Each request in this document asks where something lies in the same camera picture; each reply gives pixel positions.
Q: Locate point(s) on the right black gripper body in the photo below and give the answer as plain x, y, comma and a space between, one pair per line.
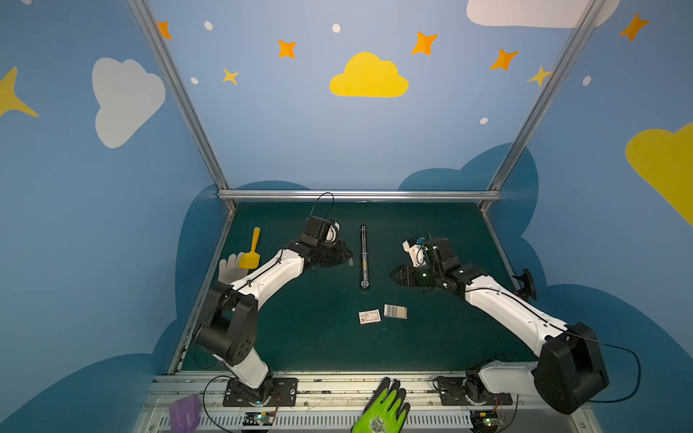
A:
413, 274

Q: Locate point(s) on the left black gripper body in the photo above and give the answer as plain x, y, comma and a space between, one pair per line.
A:
336, 254

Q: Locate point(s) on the red white staple box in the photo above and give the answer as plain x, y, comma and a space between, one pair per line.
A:
369, 317

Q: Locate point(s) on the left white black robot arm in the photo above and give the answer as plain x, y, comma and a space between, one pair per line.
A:
228, 331

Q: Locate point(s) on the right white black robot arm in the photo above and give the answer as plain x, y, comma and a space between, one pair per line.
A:
570, 369

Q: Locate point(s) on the yellow plastic scoop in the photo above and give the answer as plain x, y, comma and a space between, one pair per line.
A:
250, 260

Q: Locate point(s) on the white fabric glove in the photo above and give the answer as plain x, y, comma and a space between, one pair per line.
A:
229, 269

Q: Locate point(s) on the green black work glove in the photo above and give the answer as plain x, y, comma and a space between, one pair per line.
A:
387, 410

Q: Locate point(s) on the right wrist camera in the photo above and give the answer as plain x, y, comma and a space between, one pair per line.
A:
435, 252

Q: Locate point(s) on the aluminium frame crossbar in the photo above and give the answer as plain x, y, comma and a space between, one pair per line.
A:
284, 195

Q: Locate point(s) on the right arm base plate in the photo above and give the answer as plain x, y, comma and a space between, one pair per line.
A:
452, 391

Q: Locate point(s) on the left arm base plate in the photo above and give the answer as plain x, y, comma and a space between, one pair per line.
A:
272, 392

